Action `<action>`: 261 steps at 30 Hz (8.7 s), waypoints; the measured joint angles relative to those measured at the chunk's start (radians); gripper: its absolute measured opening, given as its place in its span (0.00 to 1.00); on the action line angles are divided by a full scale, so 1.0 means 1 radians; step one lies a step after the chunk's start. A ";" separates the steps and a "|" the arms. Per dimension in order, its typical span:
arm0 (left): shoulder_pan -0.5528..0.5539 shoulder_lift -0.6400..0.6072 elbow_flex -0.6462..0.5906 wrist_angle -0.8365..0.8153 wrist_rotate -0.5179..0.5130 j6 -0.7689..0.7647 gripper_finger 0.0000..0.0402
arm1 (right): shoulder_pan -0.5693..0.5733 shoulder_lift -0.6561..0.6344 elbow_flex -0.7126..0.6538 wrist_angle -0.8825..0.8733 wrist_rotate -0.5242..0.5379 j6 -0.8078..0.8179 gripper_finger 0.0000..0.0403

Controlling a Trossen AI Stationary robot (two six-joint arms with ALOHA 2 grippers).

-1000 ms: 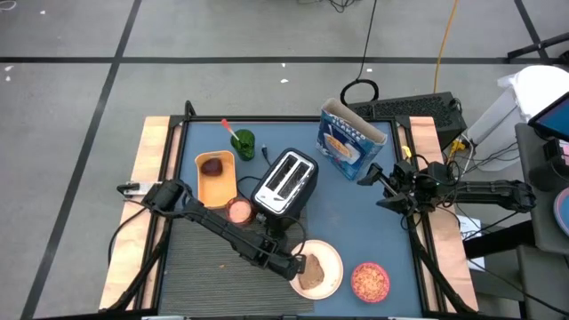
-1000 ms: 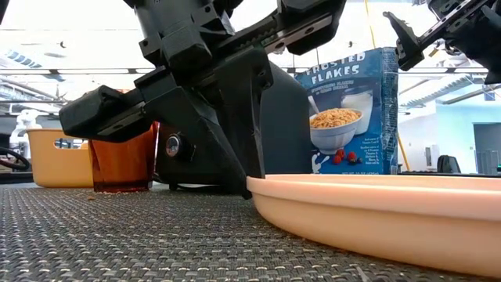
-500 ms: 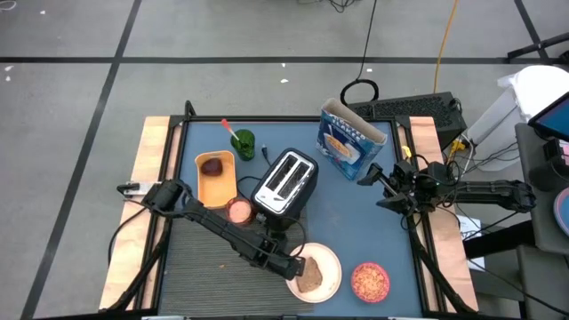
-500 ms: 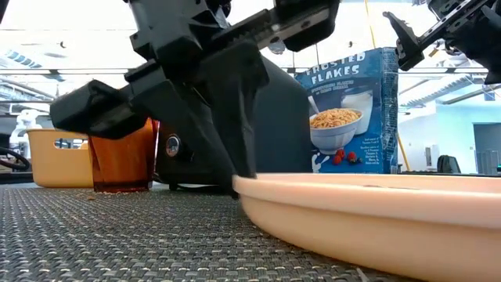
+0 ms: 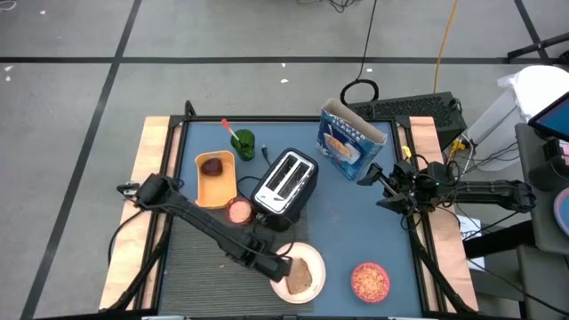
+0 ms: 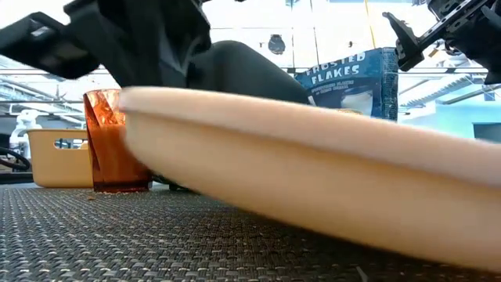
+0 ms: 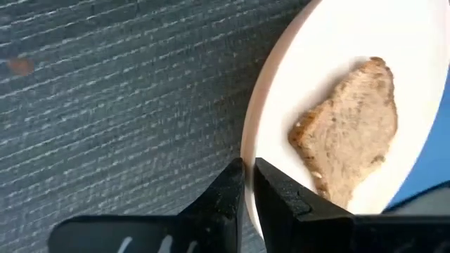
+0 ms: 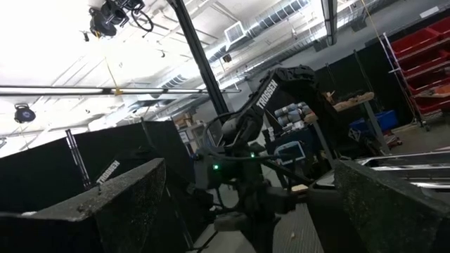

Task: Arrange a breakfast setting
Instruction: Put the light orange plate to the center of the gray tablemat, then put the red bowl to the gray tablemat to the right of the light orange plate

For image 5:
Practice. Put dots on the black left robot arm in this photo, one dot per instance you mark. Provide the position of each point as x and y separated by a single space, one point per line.
200 218

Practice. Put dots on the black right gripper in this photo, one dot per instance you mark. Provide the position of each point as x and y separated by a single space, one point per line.
404 189

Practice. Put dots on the black stand bar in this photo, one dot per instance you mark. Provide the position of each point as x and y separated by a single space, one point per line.
538 45

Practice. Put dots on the grey woven placemat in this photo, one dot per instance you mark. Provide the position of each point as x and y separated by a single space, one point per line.
191 275

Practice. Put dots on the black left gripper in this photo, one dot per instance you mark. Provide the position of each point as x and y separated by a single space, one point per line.
275 269

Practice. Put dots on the cream round plate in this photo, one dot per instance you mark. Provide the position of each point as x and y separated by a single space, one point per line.
311 253

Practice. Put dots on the red patterned bowl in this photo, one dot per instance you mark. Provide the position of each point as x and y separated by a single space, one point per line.
370 282

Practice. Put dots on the pink and blue disc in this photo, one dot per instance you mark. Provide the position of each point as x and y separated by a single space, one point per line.
563 211

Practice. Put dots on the black tablet blue screen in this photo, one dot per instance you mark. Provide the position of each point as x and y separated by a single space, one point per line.
553 120

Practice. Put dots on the white paper sheet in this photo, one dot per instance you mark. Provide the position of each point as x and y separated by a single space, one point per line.
471 233

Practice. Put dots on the blue cereal box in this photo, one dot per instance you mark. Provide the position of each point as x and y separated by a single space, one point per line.
347 146

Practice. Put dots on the white plastic bag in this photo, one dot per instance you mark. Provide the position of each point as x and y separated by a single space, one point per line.
538 89

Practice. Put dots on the light wooden side board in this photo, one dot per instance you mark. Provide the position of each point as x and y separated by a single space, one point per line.
146 146
424 133

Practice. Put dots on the dark red plum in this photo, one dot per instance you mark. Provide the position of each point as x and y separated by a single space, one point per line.
212 167

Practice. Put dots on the black two-slot toaster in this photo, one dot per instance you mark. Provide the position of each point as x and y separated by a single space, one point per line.
278 195

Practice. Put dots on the yellow tape tag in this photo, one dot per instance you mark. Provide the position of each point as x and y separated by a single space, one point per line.
406 152

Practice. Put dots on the brown toast slice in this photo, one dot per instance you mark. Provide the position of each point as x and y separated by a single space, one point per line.
298 277

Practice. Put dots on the green glass cup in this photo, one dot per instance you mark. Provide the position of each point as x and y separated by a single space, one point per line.
244 146

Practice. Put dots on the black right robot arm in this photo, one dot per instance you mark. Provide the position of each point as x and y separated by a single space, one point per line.
489 193

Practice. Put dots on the black metal table frame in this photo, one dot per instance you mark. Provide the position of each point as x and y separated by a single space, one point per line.
266 119

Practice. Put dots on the yellow plastic bin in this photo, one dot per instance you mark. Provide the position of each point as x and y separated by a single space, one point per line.
218 191

